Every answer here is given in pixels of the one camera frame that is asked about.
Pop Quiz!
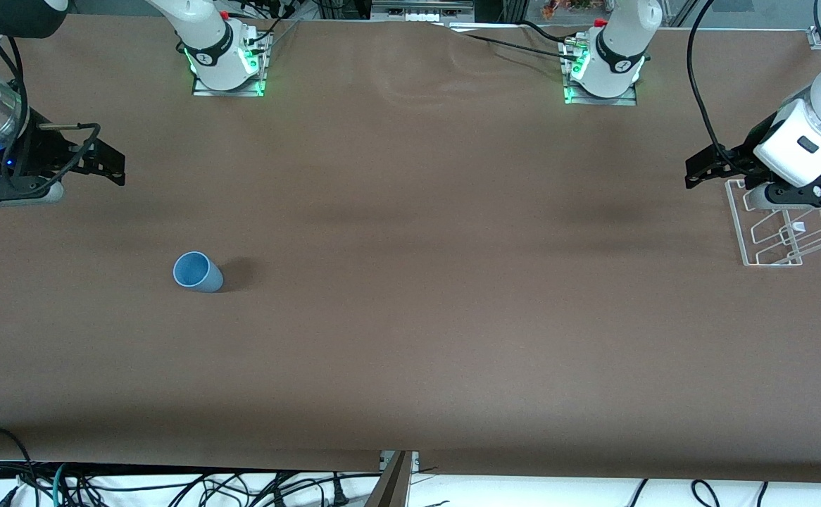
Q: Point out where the orange background object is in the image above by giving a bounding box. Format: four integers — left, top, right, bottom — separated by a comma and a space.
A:
541, 0, 598, 20

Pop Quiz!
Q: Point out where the looped black floor cable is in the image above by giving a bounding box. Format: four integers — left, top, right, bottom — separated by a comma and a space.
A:
691, 480, 722, 507

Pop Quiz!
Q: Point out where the brown table support beam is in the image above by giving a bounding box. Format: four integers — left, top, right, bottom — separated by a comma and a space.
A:
363, 451, 415, 507

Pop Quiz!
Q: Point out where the blue plastic cup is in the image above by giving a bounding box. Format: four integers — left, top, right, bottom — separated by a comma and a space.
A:
173, 251, 225, 294

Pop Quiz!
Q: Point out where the long black table cable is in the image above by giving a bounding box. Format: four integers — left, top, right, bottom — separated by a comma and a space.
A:
446, 25, 584, 65

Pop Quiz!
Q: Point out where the short black table cable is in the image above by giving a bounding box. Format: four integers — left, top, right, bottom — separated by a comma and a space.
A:
518, 20, 580, 46

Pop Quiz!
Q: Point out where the small metal table bracket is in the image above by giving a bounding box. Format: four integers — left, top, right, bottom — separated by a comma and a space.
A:
380, 451, 420, 474

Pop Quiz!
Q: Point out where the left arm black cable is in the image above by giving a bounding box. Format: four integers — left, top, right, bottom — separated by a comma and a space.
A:
687, 0, 763, 177

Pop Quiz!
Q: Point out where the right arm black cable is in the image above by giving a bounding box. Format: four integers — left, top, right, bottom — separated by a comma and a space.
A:
0, 35, 102, 199

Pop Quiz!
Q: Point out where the grey base cable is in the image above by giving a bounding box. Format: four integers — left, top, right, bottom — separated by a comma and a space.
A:
252, 15, 302, 50

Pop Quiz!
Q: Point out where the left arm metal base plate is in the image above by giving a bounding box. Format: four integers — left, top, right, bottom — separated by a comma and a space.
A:
563, 35, 639, 107

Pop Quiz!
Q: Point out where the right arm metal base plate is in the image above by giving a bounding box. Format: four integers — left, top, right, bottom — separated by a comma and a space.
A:
191, 28, 268, 98

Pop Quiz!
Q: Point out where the brown table cover sheet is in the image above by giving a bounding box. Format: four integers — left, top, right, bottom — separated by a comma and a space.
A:
0, 13, 821, 485

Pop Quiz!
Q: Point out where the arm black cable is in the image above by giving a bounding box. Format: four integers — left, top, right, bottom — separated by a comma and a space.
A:
0, 35, 102, 199
687, 0, 763, 177

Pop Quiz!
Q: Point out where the teal floor cable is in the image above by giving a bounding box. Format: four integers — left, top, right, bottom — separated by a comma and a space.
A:
51, 463, 70, 507

